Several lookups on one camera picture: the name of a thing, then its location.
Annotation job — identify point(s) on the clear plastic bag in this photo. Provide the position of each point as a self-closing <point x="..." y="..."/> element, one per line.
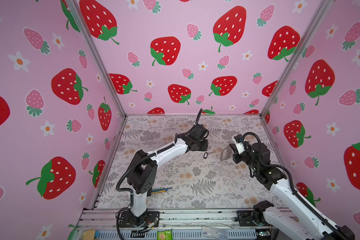
<point x="214" y="233"/>

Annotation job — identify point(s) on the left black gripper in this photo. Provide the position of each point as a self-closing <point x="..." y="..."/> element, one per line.
<point x="204" y="145"/>

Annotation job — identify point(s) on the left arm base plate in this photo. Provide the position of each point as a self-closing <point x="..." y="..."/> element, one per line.
<point x="128" y="220"/>

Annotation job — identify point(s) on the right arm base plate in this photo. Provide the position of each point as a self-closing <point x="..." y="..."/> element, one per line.
<point x="251" y="219"/>

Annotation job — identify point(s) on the green packet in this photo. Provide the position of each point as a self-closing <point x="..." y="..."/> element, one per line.
<point x="165" y="235"/>

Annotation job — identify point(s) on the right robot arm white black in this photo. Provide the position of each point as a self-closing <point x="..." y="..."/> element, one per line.
<point x="311" y="223"/>

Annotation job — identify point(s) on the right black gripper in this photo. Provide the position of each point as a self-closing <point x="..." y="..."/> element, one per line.
<point x="235" y="157"/>

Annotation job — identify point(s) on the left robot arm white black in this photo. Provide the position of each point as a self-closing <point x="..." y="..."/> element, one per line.
<point x="141" y="173"/>

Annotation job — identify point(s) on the yellow sponge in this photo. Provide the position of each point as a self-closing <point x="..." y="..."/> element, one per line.
<point x="88" y="235"/>

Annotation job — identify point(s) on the aluminium rail frame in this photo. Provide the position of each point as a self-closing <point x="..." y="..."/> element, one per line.
<point x="186" y="224"/>

